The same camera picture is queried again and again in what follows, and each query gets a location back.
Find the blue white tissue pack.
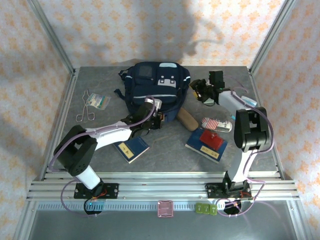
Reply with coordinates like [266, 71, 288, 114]
[241, 94, 258, 107]

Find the aluminium mounting rail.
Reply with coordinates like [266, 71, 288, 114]
[26, 171, 300, 202]

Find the pink square plastic tile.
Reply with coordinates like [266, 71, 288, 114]
[156, 199, 174, 219]

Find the clear packet green print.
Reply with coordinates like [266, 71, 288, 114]
[87, 92, 111, 110]

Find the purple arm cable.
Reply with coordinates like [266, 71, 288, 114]
[47, 95, 158, 218]
[216, 82, 276, 218]

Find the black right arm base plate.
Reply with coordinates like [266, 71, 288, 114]
[205, 181, 251, 200]

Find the slotted grey cable duct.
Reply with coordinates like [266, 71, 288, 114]
[36, 201, 226, 212]

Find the aluminium table side rail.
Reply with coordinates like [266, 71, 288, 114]
[247, 67, 286, 181]
[37, 67, 81, 181]

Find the navy blue backpack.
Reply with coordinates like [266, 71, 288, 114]
[114, 61, 191, 124]

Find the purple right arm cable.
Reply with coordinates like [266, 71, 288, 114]
[216, 82, 276, 218]

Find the aluminium frame post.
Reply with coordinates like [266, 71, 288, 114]
[248, 0, 293, 76]
[26, 0, 77, 76]

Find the grey metal front panel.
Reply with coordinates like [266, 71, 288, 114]
[24, 209, 301, 240]

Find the red white striped pencil case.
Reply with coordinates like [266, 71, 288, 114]
[201, 117, 233, 133]

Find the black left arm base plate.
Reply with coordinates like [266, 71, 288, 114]
[74, 182, 120, 200]

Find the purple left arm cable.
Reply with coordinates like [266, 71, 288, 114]
[47, 95, 158, 218]

